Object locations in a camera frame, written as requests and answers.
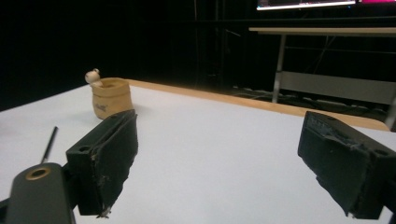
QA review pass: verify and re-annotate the thin black pen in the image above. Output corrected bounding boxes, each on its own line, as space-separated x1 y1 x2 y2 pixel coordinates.
39 125 60 165

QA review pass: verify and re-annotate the grey metal-legged table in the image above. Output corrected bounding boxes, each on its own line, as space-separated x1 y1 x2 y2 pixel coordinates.
248 26 396 132

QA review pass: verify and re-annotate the tan sack-shaped pen holder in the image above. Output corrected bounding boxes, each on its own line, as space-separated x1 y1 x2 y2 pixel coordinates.
84 68 135 120

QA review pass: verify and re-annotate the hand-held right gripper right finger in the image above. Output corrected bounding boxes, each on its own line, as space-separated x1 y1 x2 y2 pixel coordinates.
297 110 396 220

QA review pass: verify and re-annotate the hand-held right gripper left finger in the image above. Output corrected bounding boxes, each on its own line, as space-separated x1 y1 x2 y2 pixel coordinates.
65 108 139 218

